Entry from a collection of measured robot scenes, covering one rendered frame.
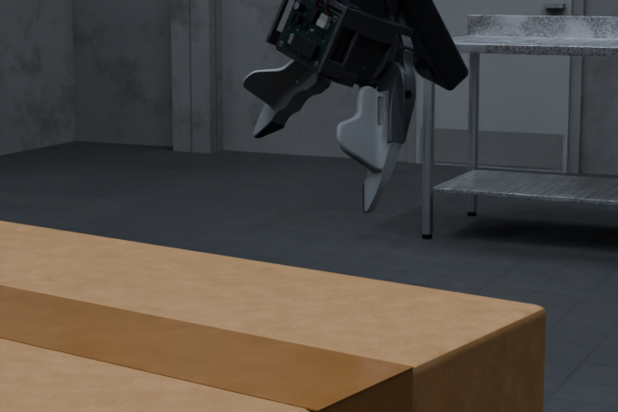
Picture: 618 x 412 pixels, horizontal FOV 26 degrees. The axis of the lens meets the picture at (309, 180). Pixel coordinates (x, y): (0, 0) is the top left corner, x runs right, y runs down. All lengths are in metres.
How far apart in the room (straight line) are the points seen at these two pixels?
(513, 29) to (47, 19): 4.06
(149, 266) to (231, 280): 0.04
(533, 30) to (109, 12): 3.97
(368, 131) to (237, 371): 0.61
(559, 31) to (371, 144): 5.78
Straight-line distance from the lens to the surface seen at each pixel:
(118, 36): 9.81
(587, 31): 6.73
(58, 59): 9.88
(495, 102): 8.58
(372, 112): 1.01
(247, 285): 0.51
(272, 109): 1.10
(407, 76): 1.01
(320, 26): 0.98
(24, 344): 0.44
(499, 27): 6.84
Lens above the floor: 1.24
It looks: 9 degrees down
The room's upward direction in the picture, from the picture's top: straight up
